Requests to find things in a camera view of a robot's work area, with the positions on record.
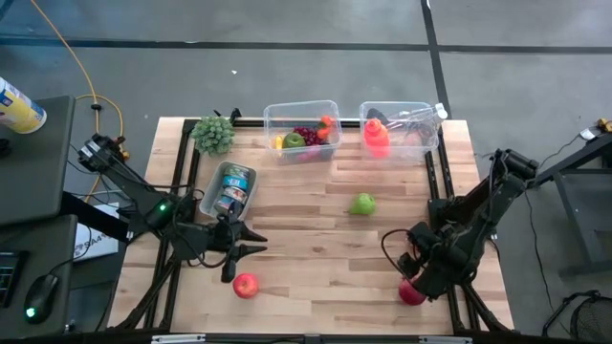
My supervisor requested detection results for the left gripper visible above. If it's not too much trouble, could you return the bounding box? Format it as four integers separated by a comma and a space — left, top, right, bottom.
189, 212, 269, 285

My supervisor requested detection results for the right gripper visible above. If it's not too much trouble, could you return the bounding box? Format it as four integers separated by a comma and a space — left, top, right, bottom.
398, 237, 475, 301

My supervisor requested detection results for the red pomegranate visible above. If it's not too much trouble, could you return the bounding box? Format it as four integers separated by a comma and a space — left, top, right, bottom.
399, 276, 427, 307

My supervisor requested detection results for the blue red food can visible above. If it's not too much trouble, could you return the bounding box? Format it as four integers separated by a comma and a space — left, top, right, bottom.
213, 196, 243, 215

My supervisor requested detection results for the red white food can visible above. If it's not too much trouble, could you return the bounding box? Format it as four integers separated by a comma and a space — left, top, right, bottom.
219, 186, 248, 203

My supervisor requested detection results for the teal food can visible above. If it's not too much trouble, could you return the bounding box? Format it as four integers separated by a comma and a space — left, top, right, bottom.
221, 175, 250, 191

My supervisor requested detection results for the clear plastic storage bin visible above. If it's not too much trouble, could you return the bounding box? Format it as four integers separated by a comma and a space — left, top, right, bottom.
358, 100, 441, 166
263, 99, 342, 166

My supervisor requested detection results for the green apple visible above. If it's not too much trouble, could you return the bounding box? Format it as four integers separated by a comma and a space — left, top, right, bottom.
281, 132, 307, 150

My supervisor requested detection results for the clear bottle white cap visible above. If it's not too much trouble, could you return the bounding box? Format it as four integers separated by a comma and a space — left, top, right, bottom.
389, 102, 449, 133
389, 118, 436, 154

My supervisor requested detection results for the coral plastic squeeze bottle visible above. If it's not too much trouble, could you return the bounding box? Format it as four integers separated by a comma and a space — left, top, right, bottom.
362, 118, 392, 161

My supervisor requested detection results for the red grape bunch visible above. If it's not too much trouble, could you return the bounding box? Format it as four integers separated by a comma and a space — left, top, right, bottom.
292, 125, 324, 147

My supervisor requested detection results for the orange mandarin pair with leaf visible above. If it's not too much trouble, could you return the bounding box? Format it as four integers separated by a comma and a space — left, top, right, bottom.
315, 114, 336, 140

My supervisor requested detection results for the clear tray with cans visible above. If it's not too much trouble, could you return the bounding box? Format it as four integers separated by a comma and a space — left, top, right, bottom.
199, 161, 259, 222

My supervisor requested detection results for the green pear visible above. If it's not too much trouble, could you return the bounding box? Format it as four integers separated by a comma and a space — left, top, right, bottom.
348, 192, 377, 216

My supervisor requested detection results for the green artificial plant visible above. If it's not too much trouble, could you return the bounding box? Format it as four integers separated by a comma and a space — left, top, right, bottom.
190, 115, 236, 156

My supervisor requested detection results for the white printed sign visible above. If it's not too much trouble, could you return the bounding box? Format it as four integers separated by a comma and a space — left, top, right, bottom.
74, 203, 120, 262

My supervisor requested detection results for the black metal stand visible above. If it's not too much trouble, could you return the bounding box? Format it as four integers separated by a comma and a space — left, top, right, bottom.
525, 131, 612, 278

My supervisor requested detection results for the black computer mouse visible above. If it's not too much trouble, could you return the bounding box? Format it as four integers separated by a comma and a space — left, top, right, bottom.
23, 273, 59, 326

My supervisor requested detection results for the black side desk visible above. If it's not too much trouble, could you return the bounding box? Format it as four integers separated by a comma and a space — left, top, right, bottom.
0, 95, 77, 338

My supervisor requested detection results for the black keyboard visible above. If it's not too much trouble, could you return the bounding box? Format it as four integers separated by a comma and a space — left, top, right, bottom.
0, 250, 25, 310

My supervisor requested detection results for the yellow wipes canister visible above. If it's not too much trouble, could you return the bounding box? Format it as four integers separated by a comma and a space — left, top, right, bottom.
0, 76, 48, 135

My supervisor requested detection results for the black aluminium table frame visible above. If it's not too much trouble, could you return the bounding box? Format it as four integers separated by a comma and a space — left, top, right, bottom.
112, 108, 515, 335

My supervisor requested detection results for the black floor cable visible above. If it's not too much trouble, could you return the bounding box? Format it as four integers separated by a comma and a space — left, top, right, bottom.
523, 183, 601, 316

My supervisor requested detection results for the yellow extension cable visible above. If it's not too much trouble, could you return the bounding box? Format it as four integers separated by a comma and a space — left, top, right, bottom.
29, 0, 131, 204

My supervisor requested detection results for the black wire basket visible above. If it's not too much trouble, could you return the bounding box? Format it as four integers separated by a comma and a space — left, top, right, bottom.
542, 289, 612, 344

